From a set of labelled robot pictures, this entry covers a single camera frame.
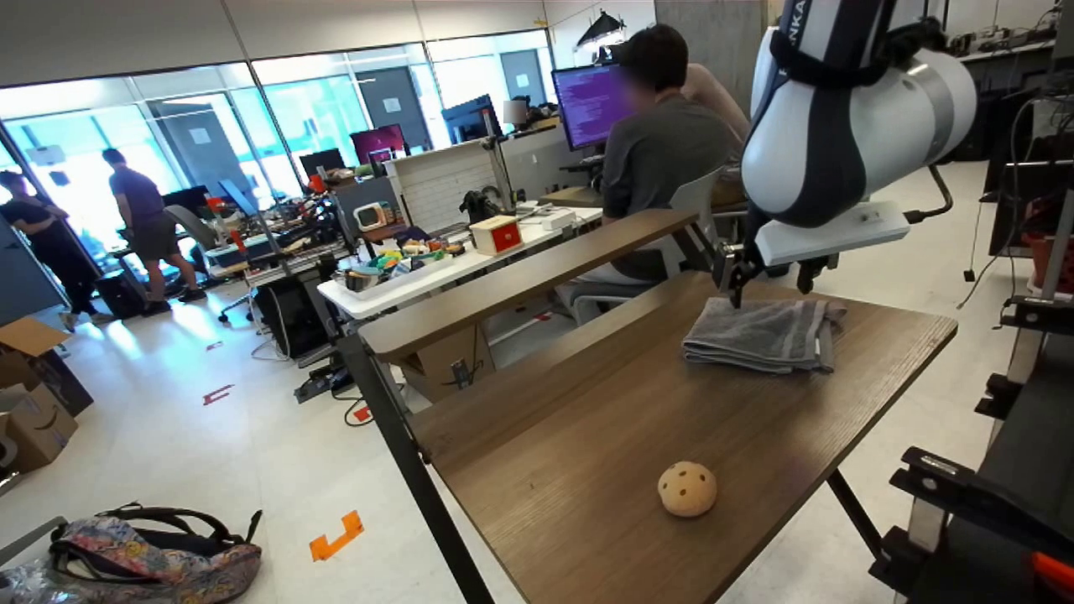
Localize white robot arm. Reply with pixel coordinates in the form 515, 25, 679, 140
723, 0, 975, 298

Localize standing person purple shirt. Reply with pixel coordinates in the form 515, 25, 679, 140
99, 148, 205, 315

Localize grey towel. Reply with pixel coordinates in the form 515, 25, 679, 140
681, 298, 844, 374

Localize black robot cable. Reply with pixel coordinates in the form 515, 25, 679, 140
898, 164, 960, 227

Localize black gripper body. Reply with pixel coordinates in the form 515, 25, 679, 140
727, 248, 834, 284

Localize black camera stand pole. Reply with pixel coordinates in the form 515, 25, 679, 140
336, 332, 494, 604

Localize round tan wooden ball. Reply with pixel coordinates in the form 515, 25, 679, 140
657, 460, 719, 520

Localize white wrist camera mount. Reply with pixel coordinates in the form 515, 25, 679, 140
755, 201, 908, 263

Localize red small box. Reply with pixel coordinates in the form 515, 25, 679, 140
471, 213, 520, 253

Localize computer monitor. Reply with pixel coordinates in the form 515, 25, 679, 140
553, 62, 630, 151

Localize white cluttered table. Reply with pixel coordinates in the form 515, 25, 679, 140
320, 208, 599, 322

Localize black perforated robot base table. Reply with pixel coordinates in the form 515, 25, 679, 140
869, 291, 1074, 604

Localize cardboard boxes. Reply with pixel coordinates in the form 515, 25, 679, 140
0, 315, 93, 473

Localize colourful backpack on floor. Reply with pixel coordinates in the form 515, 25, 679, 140
0, 504, 260, 604

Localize long wooden bench table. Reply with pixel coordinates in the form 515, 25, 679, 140
360, 208, 693, 357

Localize seated person dark shirt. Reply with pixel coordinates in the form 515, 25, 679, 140
557, 22, 747, 322

